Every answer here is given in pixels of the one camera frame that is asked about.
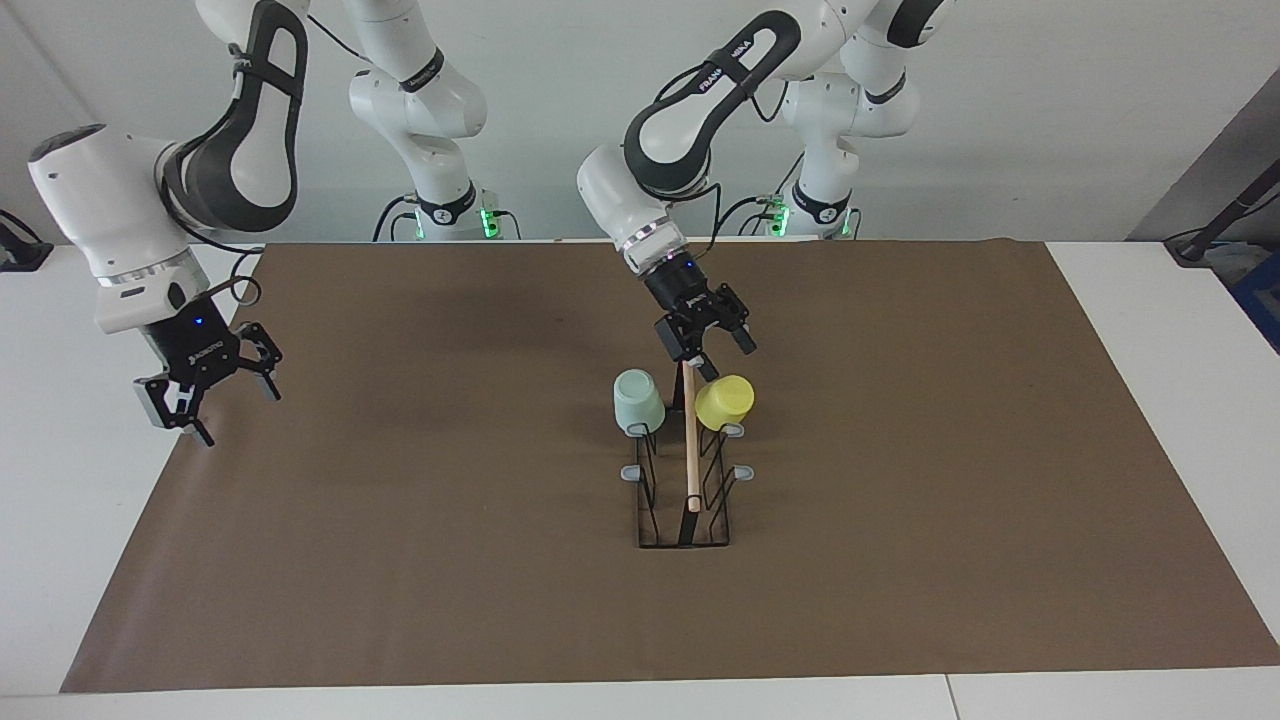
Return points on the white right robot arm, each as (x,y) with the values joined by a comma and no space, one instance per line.
(95,190)

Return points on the brown table mat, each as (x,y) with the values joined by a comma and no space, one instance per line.
(400,520)

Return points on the blue box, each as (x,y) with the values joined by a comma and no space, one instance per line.
(1262,295)

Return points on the black stand with pole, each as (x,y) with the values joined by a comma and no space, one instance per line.
(1200,240)

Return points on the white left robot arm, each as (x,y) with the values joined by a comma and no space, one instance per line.
(615,195)

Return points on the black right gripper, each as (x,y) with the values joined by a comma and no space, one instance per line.
(195,345)

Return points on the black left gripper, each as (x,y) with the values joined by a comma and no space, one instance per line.
(680,290)

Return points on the black table clamp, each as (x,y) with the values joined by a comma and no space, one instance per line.
(25,255)

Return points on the yellow plastic cup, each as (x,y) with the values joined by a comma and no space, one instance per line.
(725,400)

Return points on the pale green plastic cup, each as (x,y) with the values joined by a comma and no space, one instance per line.
(638,405)

